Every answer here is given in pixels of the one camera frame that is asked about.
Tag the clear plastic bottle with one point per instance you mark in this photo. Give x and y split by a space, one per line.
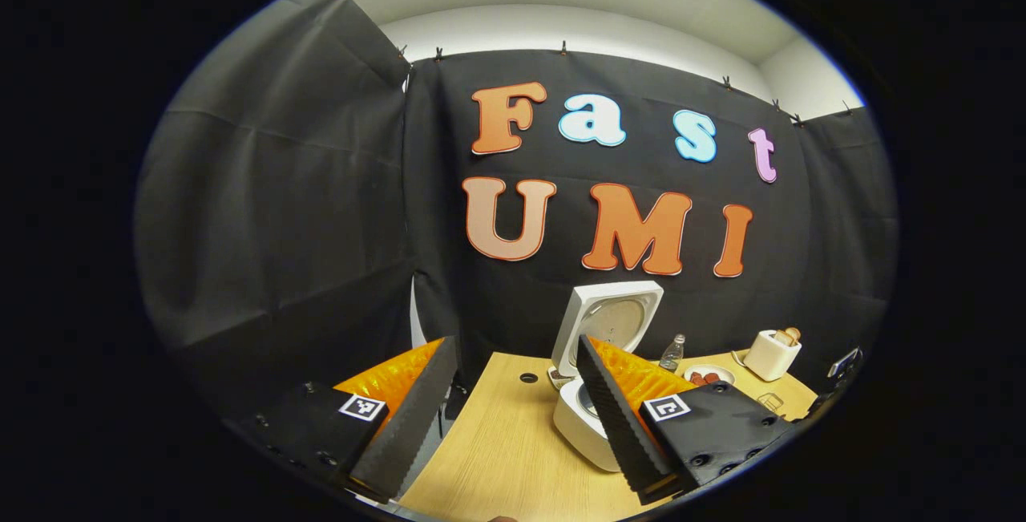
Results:
672 355

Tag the black backdrop cloth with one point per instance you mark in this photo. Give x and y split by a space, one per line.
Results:
280 185

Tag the black metal frame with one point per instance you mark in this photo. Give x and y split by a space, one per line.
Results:
450 406

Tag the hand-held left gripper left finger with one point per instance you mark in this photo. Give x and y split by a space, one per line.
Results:
409 426

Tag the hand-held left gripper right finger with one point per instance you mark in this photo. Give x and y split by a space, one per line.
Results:
621 434

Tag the square bread slice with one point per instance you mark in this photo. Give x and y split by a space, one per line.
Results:
782 338

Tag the white toaster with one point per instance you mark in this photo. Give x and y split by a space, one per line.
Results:
765 360

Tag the white round plate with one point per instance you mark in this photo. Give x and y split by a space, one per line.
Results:
725 374

